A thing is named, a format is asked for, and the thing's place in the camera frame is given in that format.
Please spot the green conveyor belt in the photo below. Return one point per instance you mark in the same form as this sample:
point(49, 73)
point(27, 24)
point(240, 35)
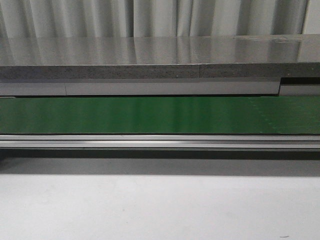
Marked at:
point(270, 115)

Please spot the grey stone worktop slab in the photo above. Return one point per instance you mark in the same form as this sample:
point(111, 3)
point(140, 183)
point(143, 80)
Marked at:
point(185, 57)

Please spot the white pleated curtain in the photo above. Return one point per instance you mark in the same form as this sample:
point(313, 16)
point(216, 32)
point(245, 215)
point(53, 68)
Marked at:
point(157, 18)

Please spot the grey rear conveyor rail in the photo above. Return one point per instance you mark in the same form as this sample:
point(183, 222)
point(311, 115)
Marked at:
point(261, 86)

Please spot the aluminium front conveyor rail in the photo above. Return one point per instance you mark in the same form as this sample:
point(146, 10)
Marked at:
point(144, 141)

